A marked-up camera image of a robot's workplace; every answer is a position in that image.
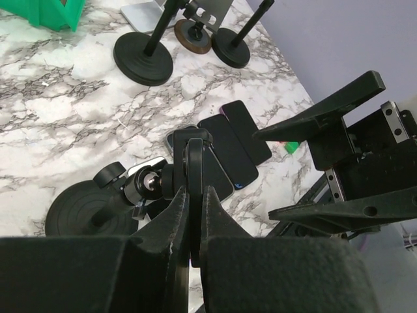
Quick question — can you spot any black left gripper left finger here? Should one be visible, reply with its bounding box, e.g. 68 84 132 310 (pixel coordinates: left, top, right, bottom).
1 188 190 312

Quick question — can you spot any brown base phone stand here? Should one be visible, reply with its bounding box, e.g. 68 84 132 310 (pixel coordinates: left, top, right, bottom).
174 0 233 55

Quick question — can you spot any silver folding phone stand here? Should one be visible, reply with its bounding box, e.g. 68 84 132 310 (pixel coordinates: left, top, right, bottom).
119 0 235 35

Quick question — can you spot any green plastic bin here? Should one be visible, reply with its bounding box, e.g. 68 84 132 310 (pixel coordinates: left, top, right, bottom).
1 0 85 32

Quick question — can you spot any black round base phone stand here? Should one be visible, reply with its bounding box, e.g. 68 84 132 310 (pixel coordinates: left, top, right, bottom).
211 0 275 68

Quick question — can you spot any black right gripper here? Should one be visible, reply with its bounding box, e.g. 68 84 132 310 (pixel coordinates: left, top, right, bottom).
253 70 416 233

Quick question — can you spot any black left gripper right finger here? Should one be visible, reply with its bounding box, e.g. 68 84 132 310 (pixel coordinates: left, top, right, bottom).
200 187 380 312

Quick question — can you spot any black front phone stand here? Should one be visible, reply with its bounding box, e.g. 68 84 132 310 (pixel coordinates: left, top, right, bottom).
113 0 187 87

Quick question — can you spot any black clamp phone stand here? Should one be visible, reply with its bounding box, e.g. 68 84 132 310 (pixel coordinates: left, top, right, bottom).
44 127 214 268

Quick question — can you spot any green cap marker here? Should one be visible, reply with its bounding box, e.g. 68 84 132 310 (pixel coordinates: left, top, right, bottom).
285 142 300 154

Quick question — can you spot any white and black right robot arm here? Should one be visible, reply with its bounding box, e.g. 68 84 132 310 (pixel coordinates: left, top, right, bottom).
255 70 416 312

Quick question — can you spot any black phone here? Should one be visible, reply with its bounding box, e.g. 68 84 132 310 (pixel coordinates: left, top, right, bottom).
197 114 259 190

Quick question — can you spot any purple case phone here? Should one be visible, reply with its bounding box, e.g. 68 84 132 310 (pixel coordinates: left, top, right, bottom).
220 100 272 166

